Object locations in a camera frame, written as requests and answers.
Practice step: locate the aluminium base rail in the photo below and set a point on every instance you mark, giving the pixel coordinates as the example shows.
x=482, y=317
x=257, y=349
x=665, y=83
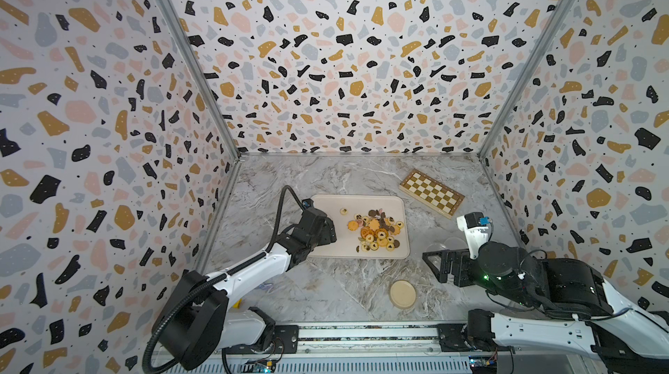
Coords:
x=398, y=347

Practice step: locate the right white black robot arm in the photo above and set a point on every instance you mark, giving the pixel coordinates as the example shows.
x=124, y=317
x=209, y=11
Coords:
x=562, y=304

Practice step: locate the wooden chessboard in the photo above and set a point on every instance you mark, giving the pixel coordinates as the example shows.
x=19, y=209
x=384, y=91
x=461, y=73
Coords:
x=432, y=193

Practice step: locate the pile of poured cookies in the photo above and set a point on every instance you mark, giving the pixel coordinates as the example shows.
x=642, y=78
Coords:
x=373, y=232

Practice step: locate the small purple toy figure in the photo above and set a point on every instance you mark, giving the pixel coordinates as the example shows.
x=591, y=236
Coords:
x=266, y=287

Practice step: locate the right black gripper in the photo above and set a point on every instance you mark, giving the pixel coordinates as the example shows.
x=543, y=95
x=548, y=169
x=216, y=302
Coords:
x=462, y=259

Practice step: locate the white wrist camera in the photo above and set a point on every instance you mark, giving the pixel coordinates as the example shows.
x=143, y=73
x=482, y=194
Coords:
x=477, y=229
x=307, y=204

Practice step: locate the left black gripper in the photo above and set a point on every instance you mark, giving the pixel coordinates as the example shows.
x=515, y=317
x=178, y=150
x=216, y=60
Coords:
x=328, y=232

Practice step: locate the beige round jar lid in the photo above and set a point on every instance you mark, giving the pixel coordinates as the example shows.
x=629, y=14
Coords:
x=402, y=294

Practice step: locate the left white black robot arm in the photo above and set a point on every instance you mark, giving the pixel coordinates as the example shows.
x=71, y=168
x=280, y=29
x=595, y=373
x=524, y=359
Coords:
x=195, y=322

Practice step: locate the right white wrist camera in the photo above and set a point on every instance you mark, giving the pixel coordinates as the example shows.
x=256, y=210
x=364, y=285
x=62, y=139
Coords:
x=477, y=229

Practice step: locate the beige rectangular tray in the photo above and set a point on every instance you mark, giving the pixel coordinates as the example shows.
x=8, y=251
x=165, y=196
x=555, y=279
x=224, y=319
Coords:
x=332, y=204

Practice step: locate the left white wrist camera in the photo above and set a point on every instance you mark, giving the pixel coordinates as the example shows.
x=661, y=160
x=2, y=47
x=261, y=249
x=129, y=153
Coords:
x=307, y=204

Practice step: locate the clear plastic cookie jar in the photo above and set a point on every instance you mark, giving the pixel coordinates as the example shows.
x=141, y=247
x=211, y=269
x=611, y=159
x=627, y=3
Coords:
x=452, y=243

